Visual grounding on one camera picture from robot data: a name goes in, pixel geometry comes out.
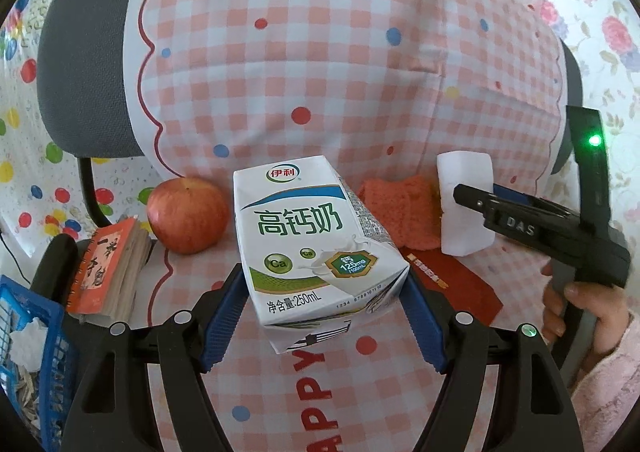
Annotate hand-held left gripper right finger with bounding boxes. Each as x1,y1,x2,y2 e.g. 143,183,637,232
402,273,583,452

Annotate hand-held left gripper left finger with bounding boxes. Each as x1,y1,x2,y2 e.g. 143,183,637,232
60,262,247,452

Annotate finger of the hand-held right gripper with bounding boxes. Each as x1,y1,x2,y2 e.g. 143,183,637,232
452,183,546,244
492,183,576,219

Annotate white foam block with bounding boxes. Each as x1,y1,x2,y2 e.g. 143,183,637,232
436,151,496,257

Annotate white milk carton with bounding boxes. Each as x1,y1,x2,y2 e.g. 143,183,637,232
232,155,412,357

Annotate person's right forearm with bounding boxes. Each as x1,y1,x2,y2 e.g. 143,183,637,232
570,309,640,452

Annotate person's right hand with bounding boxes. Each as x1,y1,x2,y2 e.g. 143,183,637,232
541,265,632,358

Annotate red paper envelope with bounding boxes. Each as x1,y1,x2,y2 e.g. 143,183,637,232
400,247,503,325

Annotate orange knitted cloth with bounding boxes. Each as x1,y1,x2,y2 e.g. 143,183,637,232
356,175,443,252

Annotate red apple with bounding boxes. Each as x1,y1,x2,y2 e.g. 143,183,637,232
146,176,231,255

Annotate small orange paperback book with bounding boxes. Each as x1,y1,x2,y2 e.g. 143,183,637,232
67,215,153,330

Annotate floral print backdrop sheet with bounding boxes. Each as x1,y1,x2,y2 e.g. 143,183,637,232
530,0,640,253

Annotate blue plastic basket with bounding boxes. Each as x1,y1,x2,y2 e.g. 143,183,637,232
0,275,81,452

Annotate crumpled white tissue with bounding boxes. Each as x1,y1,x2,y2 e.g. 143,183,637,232
10,317,53,378

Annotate pile of sunflower seed shells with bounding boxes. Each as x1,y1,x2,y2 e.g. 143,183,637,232
6,366,50,439

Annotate balloon print backdrop sheet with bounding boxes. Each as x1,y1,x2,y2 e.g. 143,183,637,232
0,0,551,283

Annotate pink checked plastic cloth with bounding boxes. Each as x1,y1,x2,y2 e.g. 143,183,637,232
122,0,568,452

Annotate grey office chair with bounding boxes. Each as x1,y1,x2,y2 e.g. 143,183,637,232
30,0,586,315

